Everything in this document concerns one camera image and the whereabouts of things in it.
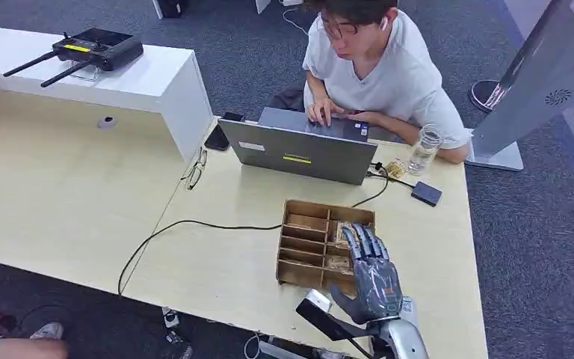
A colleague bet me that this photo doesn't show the person's left hand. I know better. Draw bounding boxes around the person's left hand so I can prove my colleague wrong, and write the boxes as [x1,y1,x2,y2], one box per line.
[342,109,382,127]

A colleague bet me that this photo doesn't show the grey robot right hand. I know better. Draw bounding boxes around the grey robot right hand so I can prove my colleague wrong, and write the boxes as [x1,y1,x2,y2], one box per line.
[329,222,404,326]

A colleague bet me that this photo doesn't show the person's right hand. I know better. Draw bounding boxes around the person's right hand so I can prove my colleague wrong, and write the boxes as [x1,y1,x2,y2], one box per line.
[307,96,346,127]

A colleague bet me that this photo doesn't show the white QR code tag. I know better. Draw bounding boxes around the white QR code tag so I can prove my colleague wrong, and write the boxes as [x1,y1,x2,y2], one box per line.
[399,295,418,319]

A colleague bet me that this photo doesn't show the grey laptop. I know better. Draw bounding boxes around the grey laptop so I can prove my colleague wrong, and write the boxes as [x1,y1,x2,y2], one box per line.
[217,106,379,187]

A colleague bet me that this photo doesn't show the patterned card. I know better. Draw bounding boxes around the patterned card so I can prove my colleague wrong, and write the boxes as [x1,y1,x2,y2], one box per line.
[326,254,352,272]

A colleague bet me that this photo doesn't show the small yellow wrapped item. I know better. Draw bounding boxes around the small yellow wrapped item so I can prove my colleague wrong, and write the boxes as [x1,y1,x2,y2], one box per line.
[385,158,407,180]

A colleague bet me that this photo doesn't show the clear glass bottle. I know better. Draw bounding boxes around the clear glass bottle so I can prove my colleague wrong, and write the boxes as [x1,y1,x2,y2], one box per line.
[406,123,445,177]

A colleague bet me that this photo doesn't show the wooden compartment box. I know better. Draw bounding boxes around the wooden compartment box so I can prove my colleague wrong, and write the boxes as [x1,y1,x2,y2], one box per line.
[274,199,377,298]

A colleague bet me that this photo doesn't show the small black external drive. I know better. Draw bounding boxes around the small black external drive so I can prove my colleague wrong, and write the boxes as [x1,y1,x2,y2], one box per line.
[410,180,443,208]

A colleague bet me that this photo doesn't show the black smartphone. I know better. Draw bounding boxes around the black smartphone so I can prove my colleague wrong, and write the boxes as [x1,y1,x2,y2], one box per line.
[203,111,245,153]

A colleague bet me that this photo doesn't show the round black stand base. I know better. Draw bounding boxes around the round black stand base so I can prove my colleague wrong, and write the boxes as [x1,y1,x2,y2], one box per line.
[468,79,504,114]

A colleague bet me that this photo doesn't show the black-rimmed eyeglasses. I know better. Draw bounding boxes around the black-rimmed eyeglasses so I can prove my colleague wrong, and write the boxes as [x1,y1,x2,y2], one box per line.
[179,146,209,192]

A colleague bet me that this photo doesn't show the grey standing kiosk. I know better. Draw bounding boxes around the grey standing kiosk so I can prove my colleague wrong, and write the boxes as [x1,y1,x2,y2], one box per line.
[464,0,574,173]

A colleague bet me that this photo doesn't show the black floor box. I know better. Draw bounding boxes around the black floor box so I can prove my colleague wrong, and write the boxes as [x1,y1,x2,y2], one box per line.
[152,0,189,20]

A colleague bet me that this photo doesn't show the white desk shelf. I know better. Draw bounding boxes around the white desk shelf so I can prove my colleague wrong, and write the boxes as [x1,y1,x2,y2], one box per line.
[0,24,215,163]

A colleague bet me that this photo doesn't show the white plug adapter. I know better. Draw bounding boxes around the white plug adapter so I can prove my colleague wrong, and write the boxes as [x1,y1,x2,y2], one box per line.
[161,307,181,330]

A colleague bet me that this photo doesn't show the black remote controller with antennas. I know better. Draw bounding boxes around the black remote controller with antennas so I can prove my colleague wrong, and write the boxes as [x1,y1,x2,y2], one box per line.
[2,27,145,89]

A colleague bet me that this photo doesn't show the grey sneaker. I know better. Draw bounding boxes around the grey sneaker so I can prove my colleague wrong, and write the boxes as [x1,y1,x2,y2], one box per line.
[28,322,66,342]

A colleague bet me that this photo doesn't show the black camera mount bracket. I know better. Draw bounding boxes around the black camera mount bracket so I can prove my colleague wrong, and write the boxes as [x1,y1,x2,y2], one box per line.
[295,298,373,359]

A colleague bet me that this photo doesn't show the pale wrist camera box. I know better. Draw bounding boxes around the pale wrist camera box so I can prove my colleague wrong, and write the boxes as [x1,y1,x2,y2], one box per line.
[304,289,333,314]

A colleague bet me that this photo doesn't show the short black drive cable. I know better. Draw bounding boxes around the short black drive cable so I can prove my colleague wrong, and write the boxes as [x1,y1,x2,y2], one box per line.
[365,168,416,190]

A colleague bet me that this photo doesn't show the white floor cable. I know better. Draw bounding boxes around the white floor cable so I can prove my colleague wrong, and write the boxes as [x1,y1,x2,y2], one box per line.
[280,4,318,37]

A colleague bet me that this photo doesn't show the white cable loop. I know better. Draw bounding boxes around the white cable loop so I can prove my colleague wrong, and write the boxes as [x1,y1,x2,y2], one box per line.
[241,333,264,359]

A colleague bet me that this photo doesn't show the long black cable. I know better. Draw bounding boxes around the long black cable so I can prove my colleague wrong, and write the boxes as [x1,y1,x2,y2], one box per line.
[116,161,390,298]

